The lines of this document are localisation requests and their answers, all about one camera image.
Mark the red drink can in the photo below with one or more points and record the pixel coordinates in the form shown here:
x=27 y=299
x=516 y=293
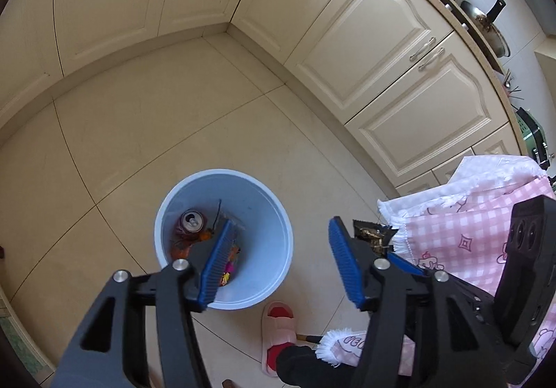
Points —
x=190 y=225

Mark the twig with orange berries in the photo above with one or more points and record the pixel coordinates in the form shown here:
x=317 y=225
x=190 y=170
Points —
x=216 y=216

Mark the pink slipper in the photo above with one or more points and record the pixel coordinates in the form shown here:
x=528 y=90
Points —
x=278 y=335

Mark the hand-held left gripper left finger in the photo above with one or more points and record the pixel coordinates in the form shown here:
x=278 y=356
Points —
x=215 y=266

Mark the light blue waste bin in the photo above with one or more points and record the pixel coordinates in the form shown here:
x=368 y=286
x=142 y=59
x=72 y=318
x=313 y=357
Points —
x=260 y=240

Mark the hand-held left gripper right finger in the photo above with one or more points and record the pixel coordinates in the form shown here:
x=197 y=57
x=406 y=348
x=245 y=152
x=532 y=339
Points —
x=343 y=262

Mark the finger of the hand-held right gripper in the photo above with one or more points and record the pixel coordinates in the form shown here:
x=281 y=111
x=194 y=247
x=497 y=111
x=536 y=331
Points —
x=404 y=262

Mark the steel wok with lid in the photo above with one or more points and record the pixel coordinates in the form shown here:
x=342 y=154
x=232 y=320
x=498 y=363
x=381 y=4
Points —
x=491 y=29

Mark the green floor mat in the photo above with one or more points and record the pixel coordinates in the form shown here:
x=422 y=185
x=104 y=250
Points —
x=19 y=344

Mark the black gas stove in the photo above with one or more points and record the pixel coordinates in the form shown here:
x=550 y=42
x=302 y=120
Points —
x=454 y=5

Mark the pink checkered tablecloth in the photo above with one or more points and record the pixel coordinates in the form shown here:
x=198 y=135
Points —
x=456 y=231

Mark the green electric cooker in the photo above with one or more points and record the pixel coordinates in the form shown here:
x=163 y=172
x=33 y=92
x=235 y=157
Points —
x=532 y=131

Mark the yellow snack bag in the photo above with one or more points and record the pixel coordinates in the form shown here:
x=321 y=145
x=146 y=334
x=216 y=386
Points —
x=373 y=236

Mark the wooden table leg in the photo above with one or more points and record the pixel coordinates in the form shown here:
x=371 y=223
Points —
x=309 y=338

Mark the cream lower kitchen cabinets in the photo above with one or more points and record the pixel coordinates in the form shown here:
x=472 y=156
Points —
x=369 y=44

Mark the orange peel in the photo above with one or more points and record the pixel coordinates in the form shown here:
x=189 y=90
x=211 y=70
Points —
x=180 y=251

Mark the black trouser leg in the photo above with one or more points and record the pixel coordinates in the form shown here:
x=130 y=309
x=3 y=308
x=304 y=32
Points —
x=299 y=366

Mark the colourful candy wrapper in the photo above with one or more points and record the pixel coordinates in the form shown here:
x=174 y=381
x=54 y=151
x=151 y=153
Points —
x=229 y=268

